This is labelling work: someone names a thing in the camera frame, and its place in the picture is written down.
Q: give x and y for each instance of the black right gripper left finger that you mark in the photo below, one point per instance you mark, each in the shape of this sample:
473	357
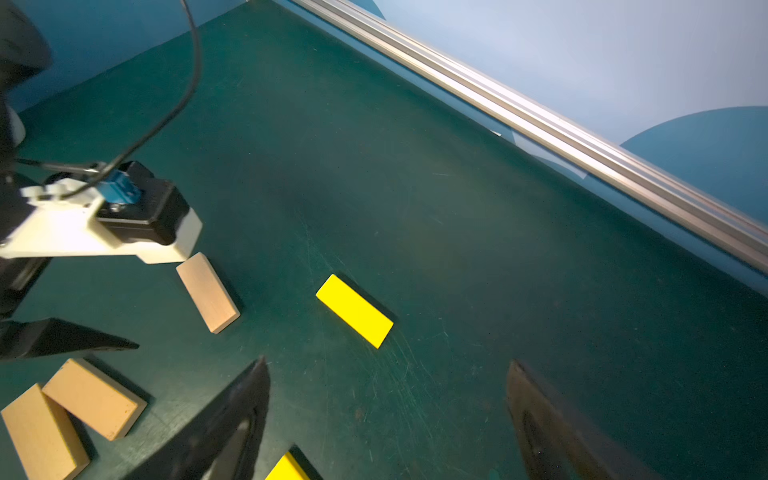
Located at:
226	435

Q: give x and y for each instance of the horizontal aluminium back rail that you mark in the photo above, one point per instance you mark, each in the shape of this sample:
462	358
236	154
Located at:
711	220

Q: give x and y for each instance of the natural wood block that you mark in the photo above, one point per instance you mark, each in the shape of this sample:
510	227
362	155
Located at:
97	400
211	298
44	438

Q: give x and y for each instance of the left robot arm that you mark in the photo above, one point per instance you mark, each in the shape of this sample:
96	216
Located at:
24	54

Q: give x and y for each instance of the yellow block top bar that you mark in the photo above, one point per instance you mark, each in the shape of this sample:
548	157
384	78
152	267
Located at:
357	312

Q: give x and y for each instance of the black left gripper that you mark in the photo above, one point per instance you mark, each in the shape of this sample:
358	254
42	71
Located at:
22	340

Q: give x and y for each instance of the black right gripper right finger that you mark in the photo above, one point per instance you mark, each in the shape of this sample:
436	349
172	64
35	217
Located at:
557	441

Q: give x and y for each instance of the yellow block bar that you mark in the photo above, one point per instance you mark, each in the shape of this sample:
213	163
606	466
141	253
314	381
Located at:
357	312
291	466

